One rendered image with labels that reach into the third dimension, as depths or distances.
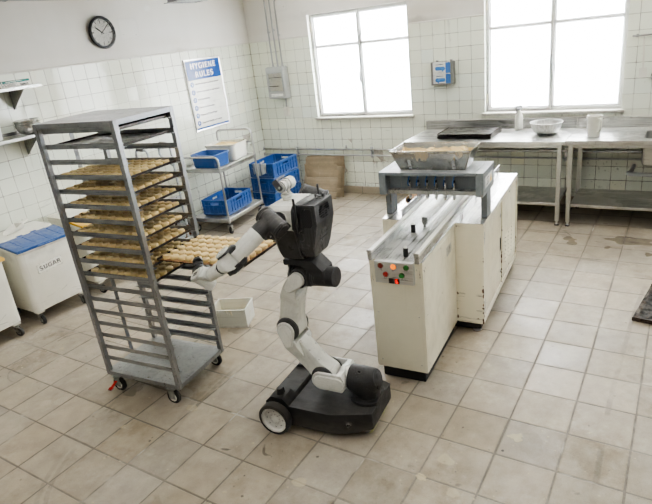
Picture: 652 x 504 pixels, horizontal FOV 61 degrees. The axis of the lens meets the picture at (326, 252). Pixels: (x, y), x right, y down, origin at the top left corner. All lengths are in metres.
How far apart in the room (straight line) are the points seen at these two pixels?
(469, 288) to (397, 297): 0.78
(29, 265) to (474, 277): 3.67
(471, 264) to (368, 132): 3.89
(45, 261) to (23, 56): 1.96
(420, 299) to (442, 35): 4.19
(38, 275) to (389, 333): 3.21
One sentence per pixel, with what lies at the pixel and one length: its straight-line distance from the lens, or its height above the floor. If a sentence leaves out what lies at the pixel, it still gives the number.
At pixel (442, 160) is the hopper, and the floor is 1.25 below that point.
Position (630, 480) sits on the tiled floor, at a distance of 3.18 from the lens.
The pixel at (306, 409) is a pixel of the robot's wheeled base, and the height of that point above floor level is 0.17.
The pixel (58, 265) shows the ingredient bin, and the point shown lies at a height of 0.46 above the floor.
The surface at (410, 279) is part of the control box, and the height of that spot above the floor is 0.74.
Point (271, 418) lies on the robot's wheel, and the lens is 3.36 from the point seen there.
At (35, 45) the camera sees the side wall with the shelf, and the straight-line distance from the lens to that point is 6.22.
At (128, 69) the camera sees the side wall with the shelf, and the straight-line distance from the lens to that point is 6.80.
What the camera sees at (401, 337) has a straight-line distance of 3.50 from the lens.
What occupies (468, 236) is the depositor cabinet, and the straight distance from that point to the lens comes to 3.84.
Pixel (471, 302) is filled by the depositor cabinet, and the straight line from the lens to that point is 4.04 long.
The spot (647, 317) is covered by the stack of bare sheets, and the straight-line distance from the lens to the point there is 4.52.
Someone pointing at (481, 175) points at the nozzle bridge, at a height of 1.17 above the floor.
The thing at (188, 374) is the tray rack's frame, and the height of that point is 0.15.
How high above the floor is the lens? 2.12
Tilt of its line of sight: 22 degrees down
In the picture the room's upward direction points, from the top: 7 degrees counter-clockwise
